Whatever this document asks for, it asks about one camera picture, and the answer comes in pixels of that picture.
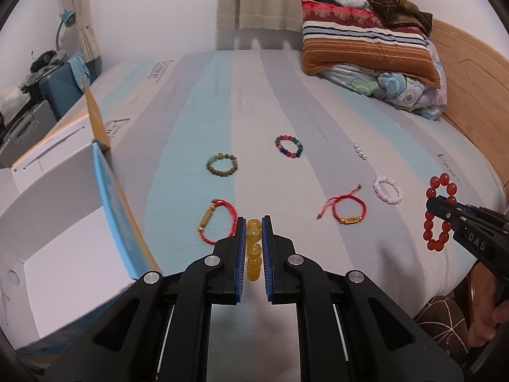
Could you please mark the red cord bracelet gold plate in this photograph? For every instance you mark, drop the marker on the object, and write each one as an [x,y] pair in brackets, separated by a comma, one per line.
[347,209]

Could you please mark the brown patterned cushion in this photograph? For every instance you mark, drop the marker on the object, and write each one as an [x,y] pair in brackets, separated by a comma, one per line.
[444,322]

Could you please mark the wooden headboard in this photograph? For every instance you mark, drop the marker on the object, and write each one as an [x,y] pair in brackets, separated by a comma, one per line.
[477,79]

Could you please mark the teal suitcase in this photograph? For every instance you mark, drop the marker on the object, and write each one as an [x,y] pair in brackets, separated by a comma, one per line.
[64,85]

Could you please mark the red cord bracelet gold tube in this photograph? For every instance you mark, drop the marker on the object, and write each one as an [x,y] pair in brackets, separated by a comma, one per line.
[220,216]

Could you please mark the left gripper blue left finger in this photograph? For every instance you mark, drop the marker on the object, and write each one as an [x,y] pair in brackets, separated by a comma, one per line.
[158,330]

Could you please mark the side beige curtain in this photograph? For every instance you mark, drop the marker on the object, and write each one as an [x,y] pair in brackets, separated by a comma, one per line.
[86,34]

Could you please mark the striped bed sheet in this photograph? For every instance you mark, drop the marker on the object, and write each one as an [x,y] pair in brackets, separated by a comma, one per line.
[251,128]

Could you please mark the brown fuzzy blanket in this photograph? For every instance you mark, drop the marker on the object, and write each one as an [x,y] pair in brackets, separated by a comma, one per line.
[396,14]

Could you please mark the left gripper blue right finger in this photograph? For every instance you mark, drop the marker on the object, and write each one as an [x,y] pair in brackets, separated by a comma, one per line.
[348,328]

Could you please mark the person's right hand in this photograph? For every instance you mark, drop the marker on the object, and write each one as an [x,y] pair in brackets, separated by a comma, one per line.
[488,314]

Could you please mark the blue yellow cardboard box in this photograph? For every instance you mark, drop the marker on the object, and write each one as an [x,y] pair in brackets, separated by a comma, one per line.
[69,240]

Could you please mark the striped orange pillow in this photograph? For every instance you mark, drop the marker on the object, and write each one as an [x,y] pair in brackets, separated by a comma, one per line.
[333,34]

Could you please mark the floral quilt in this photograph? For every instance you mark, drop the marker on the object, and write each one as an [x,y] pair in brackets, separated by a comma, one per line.
[401,91]

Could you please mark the grey suitcase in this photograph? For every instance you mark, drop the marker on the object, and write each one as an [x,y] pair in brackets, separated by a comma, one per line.
[26,132]

